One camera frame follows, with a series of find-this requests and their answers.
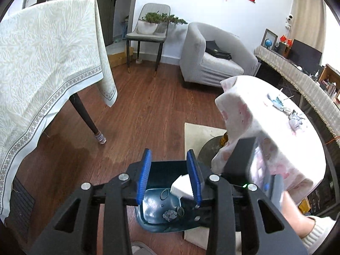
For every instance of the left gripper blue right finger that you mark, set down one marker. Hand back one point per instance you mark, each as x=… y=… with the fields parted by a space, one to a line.
x=195 y=176

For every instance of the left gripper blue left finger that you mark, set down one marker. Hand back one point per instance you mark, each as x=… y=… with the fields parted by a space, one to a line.
x=143 y=175

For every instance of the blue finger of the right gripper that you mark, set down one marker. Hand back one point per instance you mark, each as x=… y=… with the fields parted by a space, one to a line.
x=275 y=190

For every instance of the white torn cardboard package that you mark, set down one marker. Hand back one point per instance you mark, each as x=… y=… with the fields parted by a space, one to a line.
x=181 y=187

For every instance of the blue wet wipes pack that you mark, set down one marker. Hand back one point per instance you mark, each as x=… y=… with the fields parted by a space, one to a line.
x=278 y=104

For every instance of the teal trash bin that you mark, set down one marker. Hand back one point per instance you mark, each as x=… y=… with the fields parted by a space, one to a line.
x=158 y=199

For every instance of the person right hand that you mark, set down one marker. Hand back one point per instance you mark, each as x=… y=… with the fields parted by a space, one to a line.
x=301 y=224

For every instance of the beige floor rug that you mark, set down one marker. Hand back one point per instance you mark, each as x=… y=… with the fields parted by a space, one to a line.
x=217 y=194

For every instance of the pink patterned round tablecloth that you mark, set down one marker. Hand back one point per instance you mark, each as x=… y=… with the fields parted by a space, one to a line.
x=297 y=155

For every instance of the white slipper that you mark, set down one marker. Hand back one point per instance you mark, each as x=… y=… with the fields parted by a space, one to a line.
x=139 y=248

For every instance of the beige lace desk cloth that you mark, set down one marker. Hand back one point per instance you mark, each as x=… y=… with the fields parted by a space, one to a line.
x=311 y=91

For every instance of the black table leg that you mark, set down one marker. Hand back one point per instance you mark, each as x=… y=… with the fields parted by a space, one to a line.
x=81 y=110

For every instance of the grey armchair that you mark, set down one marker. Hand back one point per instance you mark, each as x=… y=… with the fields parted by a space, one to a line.
x=200 y=67

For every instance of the black handbag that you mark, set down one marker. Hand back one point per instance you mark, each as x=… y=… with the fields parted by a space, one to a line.
x=213 y=49

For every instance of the cardboard box on floor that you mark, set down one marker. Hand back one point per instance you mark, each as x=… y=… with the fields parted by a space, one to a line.
x=117 y=59

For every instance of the dark floor mat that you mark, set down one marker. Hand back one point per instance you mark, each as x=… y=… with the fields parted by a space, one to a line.
x=21 y=207

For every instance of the black monitor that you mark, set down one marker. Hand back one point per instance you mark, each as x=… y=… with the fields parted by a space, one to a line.
x=305 y=56

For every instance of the grey dining chair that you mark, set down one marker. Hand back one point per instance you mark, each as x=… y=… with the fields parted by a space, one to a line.
x=159 y=36

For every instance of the small globe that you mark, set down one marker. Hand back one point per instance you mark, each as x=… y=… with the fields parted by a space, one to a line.
x=268 y=43

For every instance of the potted green plant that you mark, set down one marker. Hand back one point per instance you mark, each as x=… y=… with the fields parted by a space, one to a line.
x=148 y=24

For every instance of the green patterned tablecloth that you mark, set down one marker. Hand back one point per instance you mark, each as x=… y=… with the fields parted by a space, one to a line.
x=49 y=52

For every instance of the picture frame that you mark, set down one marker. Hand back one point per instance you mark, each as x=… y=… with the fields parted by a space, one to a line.
x=269 y=35

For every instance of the white security camera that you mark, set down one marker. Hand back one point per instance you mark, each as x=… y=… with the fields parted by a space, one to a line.
x=288 y=22

